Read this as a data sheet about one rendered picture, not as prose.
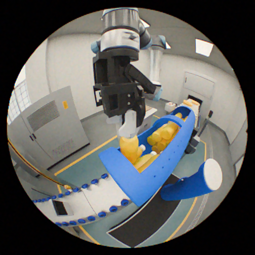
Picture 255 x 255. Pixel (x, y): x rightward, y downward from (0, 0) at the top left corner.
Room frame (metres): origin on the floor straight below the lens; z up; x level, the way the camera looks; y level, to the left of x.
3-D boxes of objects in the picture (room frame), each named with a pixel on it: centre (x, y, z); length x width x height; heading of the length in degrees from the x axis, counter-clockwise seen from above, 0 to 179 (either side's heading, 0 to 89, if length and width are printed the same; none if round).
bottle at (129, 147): (0.18, -0.01, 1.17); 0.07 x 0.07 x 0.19
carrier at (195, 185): (-0.05, -0.65, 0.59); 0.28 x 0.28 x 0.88
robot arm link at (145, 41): (0.26, -0.02, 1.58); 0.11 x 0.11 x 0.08; 63
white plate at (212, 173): (-0.05, -0.65, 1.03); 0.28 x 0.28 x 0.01
